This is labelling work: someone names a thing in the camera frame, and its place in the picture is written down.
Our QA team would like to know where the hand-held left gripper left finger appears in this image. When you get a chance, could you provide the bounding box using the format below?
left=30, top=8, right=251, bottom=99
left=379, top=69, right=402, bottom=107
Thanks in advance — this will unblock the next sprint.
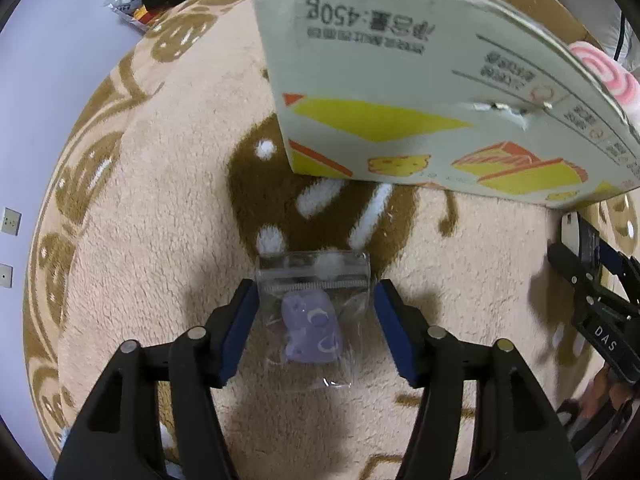
left=52, top=277, right=261, bottom=480

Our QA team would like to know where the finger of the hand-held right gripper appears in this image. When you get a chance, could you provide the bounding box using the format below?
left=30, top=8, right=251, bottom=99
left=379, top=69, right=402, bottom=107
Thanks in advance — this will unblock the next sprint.
left=597, top=239, right=640, bottom=308
left=547, top=242, right=591, bottom=306

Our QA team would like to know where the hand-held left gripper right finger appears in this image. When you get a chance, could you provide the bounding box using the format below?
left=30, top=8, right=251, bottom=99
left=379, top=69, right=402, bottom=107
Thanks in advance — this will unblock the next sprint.
left=372, top=279, right=583, bottom=480

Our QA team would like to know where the clear bag with purple toy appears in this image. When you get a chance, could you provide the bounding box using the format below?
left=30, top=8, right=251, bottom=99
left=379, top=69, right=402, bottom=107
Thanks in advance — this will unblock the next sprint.
left=255, top=249, right=373, bottom=392

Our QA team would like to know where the pink roll cake plush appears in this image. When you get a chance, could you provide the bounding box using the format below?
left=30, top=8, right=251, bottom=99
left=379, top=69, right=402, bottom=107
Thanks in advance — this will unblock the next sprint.
left=567, top=40, right=640, bottom=122

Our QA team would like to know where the printed cardboard box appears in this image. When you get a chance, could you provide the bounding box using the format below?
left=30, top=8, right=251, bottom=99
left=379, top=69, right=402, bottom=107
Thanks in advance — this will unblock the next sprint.
left=247, top=0, right=640, bottom=211

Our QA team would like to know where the person's right hand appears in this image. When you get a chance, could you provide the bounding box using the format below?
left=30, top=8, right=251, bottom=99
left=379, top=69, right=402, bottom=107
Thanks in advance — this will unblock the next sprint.
left=582, top=375, right=620, bottom=415

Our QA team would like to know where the beige patterned rug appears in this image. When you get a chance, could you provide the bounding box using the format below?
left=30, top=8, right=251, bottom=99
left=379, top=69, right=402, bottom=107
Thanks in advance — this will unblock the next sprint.
left=22, top=0, right=640, bottom=480

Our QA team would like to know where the printed snack packet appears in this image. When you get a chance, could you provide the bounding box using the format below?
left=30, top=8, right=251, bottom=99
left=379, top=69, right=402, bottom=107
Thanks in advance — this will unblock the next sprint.
left=105, top=0, right=166, bottom=28

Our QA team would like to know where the black cable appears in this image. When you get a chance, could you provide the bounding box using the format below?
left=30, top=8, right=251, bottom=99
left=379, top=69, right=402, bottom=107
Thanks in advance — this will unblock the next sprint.
left=612, top=5, right=632, bottom=68

